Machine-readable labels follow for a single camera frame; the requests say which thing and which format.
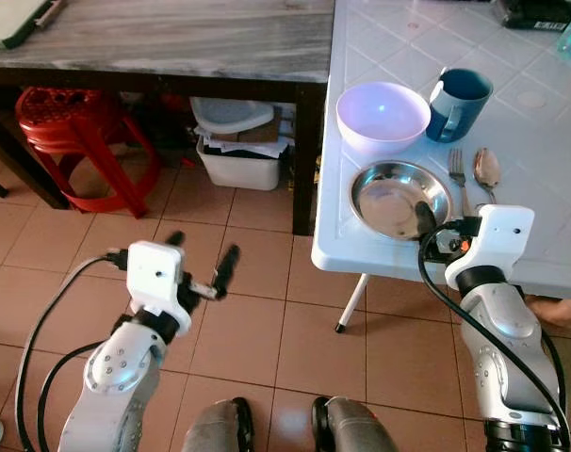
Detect stainless steel plate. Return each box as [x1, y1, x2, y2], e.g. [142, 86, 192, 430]
[350, 160, 454, 242]

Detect steel fork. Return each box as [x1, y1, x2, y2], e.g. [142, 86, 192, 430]
[448, 148, 476, 218]

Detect steel spoon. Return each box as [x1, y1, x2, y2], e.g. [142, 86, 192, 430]
[473, 147, 502, 205]

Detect white plastic storage bin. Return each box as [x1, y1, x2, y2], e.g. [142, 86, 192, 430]
[190, 97, 292, 193]

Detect lavender plastic bowl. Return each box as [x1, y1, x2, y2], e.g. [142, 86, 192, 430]
[336, 82, 432, 157]

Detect white metal table leg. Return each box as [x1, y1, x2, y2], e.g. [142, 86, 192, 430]
[335, 273, 369, 334]

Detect blue plastic mug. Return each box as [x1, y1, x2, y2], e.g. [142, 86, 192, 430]
[425, 67, 495, 144]

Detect person's bare foot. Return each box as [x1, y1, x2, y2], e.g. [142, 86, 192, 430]
[525, 296, 571, 330]

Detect grey left robot leg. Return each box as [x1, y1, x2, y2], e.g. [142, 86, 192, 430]
[177, 397, 256, 452]

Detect grey robot leg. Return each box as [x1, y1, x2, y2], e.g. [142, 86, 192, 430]
[177, 397, 256, 452]
[311, 395, 400, 452]

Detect white plastic table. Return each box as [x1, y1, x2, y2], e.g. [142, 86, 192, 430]
[311, 0, 571, 300]

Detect red plastic stool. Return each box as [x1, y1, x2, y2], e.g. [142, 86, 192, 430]
[15, 87, 163, 218]

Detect grey marble top table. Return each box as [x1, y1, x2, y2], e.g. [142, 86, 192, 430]
[0, 0, 336, 237]

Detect grey right robot leg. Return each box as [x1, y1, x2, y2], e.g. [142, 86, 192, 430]
[311, 395, 400, 452]

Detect black box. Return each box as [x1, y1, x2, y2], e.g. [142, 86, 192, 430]
[498, 0, 571, 33]

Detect green edged tray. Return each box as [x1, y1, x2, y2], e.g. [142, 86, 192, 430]
[0, 0, 68, 51]

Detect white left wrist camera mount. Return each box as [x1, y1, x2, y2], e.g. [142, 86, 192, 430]
[125, 241, 195, 317]

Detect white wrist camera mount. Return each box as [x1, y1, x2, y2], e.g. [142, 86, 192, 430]
[125, 241, 195, 317]
[444, 204, 536, 291]

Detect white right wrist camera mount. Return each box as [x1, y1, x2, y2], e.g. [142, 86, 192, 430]
[444, 204, 536, 291]

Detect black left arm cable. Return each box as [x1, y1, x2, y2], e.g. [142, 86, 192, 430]
[15, 249, 128, 452]

